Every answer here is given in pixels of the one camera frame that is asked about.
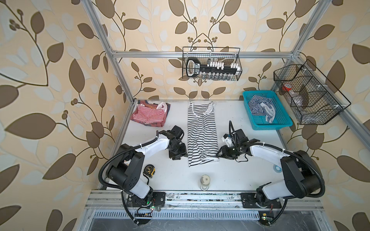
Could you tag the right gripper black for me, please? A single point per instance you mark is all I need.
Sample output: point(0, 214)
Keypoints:
point(224, 153)

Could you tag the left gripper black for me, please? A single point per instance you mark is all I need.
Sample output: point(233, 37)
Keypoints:
point(183, 153)

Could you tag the black white striped tank top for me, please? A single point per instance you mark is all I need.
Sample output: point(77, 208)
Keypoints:
point(202, 134)

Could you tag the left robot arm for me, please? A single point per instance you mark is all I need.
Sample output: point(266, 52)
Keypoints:
point(124, 169)

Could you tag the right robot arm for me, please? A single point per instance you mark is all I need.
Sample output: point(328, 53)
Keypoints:
point(301, 177)

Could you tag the red striped folded tank top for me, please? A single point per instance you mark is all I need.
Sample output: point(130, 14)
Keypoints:
point(153, 115)

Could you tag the navy striped tank top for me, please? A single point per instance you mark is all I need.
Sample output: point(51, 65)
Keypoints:
point(262, 106)

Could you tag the yellow black tape measure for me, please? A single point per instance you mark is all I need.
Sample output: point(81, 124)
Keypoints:
point(149, 171)

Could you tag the small white jar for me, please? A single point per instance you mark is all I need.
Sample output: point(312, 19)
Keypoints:
point(205, 181)

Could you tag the teal plastic basket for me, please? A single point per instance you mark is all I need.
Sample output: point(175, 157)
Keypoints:
point(258, 123)

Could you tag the black tool set in basket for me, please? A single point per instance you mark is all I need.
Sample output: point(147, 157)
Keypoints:
point(194, 68)

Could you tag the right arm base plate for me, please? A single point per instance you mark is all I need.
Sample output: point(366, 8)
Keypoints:
point(257, 200)

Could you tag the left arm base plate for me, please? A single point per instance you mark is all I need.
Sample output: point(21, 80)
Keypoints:
point(156, 199)

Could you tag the aluminium front rail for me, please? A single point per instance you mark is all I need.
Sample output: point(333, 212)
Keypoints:
point(197, 205)

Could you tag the back wall wire basket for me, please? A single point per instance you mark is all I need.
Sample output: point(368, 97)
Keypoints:
point(226, 54)

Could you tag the wall wire basket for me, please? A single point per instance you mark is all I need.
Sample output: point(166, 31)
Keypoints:
point(315, 98)
point(226, 54)

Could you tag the right wall wire basket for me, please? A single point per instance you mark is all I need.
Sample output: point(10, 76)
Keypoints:
point(315, 98)

